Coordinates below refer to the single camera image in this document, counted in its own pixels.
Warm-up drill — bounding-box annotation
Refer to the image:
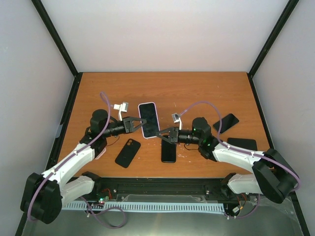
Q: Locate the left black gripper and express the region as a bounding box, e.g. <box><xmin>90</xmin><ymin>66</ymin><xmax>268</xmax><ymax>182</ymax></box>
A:
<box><xmin>103</xmin><ymin>116</ymin><xmax>147</xmax><ymax>138</ymax></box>

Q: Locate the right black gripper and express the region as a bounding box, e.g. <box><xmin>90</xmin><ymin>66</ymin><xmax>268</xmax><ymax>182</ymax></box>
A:
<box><xmin>156</xmin><ymin>126</ymin><xmax>201</xmax><ymax>145</ymax></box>

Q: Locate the white phone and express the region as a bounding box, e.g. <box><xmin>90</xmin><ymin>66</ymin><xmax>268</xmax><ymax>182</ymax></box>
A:
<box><xmin>139</xmin><ymin>103</ymin><xmax>159</xmax><ymax>138</ymax></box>

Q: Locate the lavender phone case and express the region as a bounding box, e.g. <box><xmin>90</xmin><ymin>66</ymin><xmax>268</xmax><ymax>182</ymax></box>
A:
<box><xmin>137</xmin><ymin>101</ymin><xmax>160</xmax><ymax>140</ymax></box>

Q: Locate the black case with ring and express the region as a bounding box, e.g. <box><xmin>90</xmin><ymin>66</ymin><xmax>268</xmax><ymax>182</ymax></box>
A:
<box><xmin>115</xmin><ymin>139</ymin><xmax>141</xmax><ymax>168</ymax></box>

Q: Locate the dark green phone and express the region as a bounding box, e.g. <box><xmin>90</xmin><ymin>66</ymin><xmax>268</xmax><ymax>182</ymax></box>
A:
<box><xmin>220</xmin><ymin>113</ymin><xmax>239</xmax><ymax>134</ymax></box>

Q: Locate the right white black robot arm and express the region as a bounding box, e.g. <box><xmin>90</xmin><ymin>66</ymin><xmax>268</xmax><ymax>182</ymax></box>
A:
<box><xmin>156</xmin><ymin>117</ymin><xmax>300</xmax><ymax>204</ymax></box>

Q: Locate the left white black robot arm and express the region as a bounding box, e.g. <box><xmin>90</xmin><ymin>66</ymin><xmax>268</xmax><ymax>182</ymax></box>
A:
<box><xmin>20</xmin><ymin>109</ymin><xmax>147</xmax><ymax>224</ymax></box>

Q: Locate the left controller board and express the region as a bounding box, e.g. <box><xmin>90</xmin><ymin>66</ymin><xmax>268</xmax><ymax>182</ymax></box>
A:
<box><xmin>96</xmin><ymin>188</ymin><xmax>112</xmax><ymax>204</ymax></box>

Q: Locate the controller board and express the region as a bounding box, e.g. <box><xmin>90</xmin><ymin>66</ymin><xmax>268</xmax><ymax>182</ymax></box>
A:
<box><xmin>232</xmin><ymin>193</ymin><xmax>247</xmax><ymax>216</ymax></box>
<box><xmin>96</xmin><ymin>188</ymin><xmax>112</xmax><ymax>204</ymax></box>

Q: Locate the right controller board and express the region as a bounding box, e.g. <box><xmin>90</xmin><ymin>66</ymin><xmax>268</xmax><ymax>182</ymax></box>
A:
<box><xmin>232</xmin><ymin>193</ymin><xmax>247</xmax><ymax>216</ymax></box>

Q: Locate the black aluminium frame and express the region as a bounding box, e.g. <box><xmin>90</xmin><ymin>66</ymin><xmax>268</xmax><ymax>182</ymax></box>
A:
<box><xmin>14</xmin><ymin>0</ymin><xmax>311</xmax><ymax>236</ymax></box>

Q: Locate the light blue cable duct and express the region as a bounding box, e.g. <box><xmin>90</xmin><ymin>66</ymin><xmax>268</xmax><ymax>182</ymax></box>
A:
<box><xmin>61</xmin><ymin>199</ymin><xmax>226</xmax><ymax>213</ymax></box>

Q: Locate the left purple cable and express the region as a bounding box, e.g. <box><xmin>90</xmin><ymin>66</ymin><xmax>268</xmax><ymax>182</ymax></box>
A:
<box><xmin>26</xmin><ymin>91</ymin><xmax>126</xmax><ymax>228</ymax></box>

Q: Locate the purple cable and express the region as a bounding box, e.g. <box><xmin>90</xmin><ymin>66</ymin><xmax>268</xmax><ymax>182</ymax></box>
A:
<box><xmin>26</xmin><ymin>91</ymin><xmax>126</xmax><ymax>228</ymax></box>
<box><xmin>179</xmin><ymin>100</ymin><xmax>303</xmax><ymax>219</ymax></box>

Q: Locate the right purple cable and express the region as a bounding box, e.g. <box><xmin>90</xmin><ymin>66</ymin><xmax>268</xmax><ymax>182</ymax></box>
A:
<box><xmin>179</xmin><ymin>100</ymin><xmax>303</xmax><ymax>219</ymax></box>

